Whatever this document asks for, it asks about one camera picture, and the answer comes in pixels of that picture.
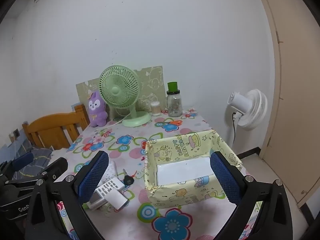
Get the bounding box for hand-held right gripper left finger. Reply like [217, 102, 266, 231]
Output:
[25, 150, 110, 240]

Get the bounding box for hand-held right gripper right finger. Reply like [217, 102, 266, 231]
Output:
[209, 151, 293, 240]

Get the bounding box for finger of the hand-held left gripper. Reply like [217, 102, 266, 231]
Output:
[10, 157, 68, 184]
[0, 152, 34, 180]

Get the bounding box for white remote control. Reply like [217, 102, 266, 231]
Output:
[86, 177, 125, 209]

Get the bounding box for white textured object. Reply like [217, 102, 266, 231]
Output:
[101, 160, 118, 183]

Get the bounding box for white power adapter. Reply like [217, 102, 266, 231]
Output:
[104, 189, 129, 209]

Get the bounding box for key with black head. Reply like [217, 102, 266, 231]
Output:
[122, 169, 135, 186]

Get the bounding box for yellow patterned box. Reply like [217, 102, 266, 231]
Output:
[144, 129, 243, 208]

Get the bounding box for grey plaid blanket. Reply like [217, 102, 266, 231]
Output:
[0, 147, 53, 178]

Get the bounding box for wooden bed headboard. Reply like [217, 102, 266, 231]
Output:
[22, 104, 90, 150]

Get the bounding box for floral tablecloth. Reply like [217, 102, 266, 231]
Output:
[54, 109, 260, 240]

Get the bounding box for purple plush toy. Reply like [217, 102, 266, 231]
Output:
[87, 91, 108, 128]

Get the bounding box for white floor fan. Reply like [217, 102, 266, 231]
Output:
[227, 89, 268, 131]

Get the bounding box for glass jar with green lid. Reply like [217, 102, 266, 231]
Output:
[166, 82, 183, 117]

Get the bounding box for green desk fan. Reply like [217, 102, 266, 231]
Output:
[99, 65, 152, 127]

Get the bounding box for cotton swab jar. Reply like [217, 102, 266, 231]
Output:
[150, 101, 161, 116]

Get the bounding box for beige door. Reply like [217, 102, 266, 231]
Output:
[251, 0, 320, 205]

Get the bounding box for beige patterned board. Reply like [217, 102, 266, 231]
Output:
[76, 66, 164, 119]

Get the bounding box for black power cable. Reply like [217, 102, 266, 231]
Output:
[232, 112, 237, 145]

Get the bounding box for white fan cable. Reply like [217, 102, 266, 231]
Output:
[106, 114, 133, 129]

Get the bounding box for orange handled scissors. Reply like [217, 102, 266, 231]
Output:
[155, 120, 183, 127]

